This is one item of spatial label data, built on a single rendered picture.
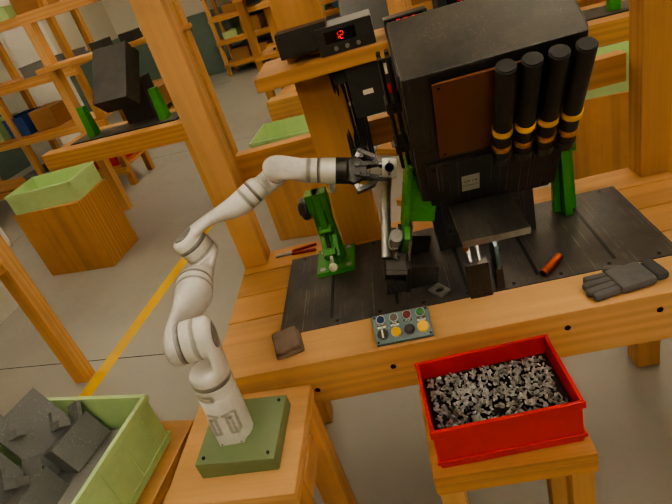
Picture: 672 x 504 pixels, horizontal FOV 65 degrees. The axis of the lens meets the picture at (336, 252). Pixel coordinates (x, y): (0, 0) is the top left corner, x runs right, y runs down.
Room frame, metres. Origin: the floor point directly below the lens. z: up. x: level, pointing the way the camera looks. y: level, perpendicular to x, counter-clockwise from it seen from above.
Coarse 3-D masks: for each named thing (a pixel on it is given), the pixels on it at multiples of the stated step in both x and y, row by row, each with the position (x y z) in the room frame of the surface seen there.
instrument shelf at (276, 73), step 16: (576, 0) 1.41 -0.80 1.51; (384, 32) 1.65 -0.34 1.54; (368, 48) 1.51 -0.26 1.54; (384, 48) 1.50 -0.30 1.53; (272, 64) 1.72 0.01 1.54; (288, 64) 1.63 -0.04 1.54; (304, 64) 1.56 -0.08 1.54; (320, 64) 1.53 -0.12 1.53; (336, 64) 1.52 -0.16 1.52; (352, 64) 1.52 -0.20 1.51; (256, 80) 1.56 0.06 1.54; (272, 80) 1.56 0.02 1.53; (288, 80) 1.55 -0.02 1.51; (304, 80) 1.54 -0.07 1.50
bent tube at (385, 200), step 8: (384, 160) 1.39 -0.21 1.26; (392, 160) 1.38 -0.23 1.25; (384, 168) 1.37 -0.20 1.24; (392, 168) 1.40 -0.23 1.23; (384, 176) 1.36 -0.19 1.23; (392, 176) 1.35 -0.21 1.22; (384, 184) 1.43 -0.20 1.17; (384, 192) 1.44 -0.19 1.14; (384, 200) 1.43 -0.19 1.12; (384, 208) 1.42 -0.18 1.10; (384, 216) 1.40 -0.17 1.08; (384, 224) 1.38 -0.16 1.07; (384, 232) 1.36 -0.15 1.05; (384, 240) 1.35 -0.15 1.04; (384, 248) 1.33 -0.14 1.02; (384, 256) 1.31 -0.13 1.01
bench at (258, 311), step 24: (624, 168) 1.58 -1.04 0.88; (576, 192) 1.53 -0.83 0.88; (624, 192) 1.43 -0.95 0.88; (648, 192) 1.39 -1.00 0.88; (648, 216) 1.27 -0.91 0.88; (264, 264) 1.72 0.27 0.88; (288, 264) 1.67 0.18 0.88; (240, 288) 1.61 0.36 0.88; (264, 288) 1.56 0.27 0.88; (240, 312) 1.46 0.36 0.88; (264, 312) 1.42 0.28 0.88; (240, 336) 1.33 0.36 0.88; (264, 336) 1.29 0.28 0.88; (648, 360) 1.48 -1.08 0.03
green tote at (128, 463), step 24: (96, 408) 1.16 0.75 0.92; (120, 408) 1.13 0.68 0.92; (144, 408) 1.08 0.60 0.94; (120, 432) 0.99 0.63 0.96; (144, 432) 1.04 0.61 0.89; (168, 432) 1.10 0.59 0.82; (120, 456) 0.96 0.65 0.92; (144, 456) 1.01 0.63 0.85; (96, 480) 0.88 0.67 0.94; (120, 480) 0.92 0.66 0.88; (144, 480) 0.97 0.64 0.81
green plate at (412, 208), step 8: (408, 168) 1.25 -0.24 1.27; (408, 176) 1.25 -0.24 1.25; (408, 184) 1.25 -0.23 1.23; (416, 184) 1.26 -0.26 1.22; (408, 192) 1.25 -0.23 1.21; (416, 192) 1.26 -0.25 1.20; (408, 200) 1.25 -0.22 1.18; (416, 200) 1.26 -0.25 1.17; (408, 208) 1.25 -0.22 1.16; (416, 208) 1.26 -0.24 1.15; (424, 208) 1.26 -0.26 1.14; (432, 208) 1.26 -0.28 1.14; (408, 216) 1.25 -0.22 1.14; (416, 216) 1.26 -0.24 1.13; (424, 216) 1.26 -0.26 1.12; (432, 216) 1.26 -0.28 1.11; (408, 224) 1.26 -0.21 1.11
